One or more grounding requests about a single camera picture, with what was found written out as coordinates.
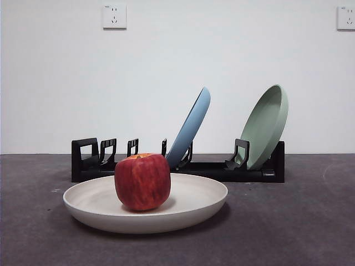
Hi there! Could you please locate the red apple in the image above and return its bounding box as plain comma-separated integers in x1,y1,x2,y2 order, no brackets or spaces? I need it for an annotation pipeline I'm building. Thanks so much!
114,152,172,212

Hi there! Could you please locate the pale cream round plate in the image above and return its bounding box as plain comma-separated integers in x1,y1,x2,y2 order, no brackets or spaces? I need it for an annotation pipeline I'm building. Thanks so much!
62,172,229,234

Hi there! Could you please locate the blue round plate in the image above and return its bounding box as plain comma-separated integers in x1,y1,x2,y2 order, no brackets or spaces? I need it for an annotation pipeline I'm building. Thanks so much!
165,86,212,170

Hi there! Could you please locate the black plastic plate rack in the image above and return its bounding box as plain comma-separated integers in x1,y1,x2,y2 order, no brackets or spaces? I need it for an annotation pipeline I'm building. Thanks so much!
71,137,286,183

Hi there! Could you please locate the pale green round plate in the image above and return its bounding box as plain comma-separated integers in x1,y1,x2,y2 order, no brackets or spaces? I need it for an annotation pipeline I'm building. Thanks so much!
239,84,290,171

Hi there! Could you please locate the white wall socket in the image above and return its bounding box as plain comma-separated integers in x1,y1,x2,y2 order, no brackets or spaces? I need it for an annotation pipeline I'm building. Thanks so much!
103,4,128,30
337,6,355,32

